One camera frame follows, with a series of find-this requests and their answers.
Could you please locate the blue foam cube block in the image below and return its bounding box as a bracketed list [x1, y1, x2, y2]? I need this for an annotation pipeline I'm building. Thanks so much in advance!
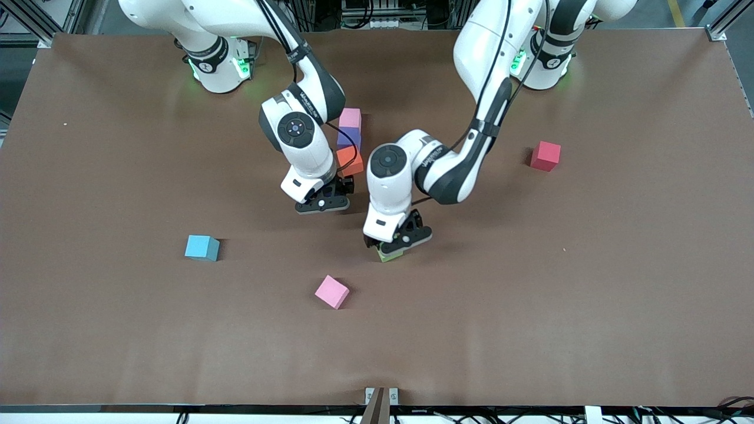
[184, 234, 221, 262]

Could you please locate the orange foam cube block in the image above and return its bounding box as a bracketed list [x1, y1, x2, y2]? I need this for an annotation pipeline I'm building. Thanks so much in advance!
[336, 146, 365, 177]

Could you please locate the aluminium frame profile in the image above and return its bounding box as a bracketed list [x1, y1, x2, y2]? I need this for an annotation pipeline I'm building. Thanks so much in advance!
[0, 0, 55, 49]
[705, 0, 754, 43]

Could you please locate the white socket strip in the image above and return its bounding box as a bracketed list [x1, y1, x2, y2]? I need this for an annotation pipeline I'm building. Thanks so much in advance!
[342, 0, 408, 30]

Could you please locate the brown table cover sheet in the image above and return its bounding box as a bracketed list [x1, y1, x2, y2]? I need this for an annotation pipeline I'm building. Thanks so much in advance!
[0, 26, 754, 408]

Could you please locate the black table edge rail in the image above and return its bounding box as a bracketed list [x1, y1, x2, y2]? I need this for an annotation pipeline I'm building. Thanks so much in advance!
[0, 403, 754, 415]

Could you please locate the red foam cube block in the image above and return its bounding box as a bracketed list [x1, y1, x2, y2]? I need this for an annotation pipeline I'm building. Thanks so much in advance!
[530, 141, 561, 173]

